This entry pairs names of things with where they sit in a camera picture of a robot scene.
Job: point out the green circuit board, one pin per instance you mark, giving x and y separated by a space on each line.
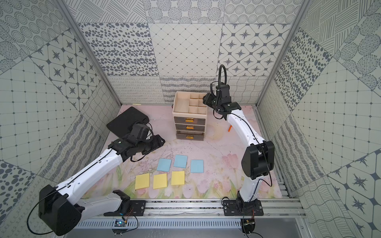
120 224

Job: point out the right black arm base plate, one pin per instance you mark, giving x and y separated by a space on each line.
236 208

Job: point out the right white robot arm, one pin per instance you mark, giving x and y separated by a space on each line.
258 158

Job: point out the black plastic tool case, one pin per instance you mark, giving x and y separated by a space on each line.
123 123

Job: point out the middle blue sticky pad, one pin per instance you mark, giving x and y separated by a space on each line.
180 161

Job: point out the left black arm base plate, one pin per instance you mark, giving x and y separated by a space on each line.
131 207

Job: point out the blue sticky pad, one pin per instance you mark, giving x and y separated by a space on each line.
197 166
180 161
164 165

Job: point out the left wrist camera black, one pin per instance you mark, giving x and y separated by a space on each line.
140 131

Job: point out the floral pink table mat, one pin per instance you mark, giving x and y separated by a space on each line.
221 152

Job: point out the left blue sticky pad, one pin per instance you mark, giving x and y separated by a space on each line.
164 165

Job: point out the clear grey drawer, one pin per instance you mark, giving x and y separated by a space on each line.
190 121
190 135
196 128

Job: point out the beige desktop drawer organizer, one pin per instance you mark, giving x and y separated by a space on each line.
190 105

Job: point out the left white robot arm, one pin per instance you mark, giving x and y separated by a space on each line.
62 207

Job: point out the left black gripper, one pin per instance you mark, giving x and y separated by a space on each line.
156 142

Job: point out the black round connector box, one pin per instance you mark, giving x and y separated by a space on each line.
248 225

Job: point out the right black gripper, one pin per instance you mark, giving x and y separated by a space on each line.
208 100

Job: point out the yellow sticky pad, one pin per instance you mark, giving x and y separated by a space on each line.
160 181
142 181
178 178

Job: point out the right blue sticky pad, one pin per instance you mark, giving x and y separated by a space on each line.
197 166

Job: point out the aluminium mounting rail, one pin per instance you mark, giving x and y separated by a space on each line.
215 208

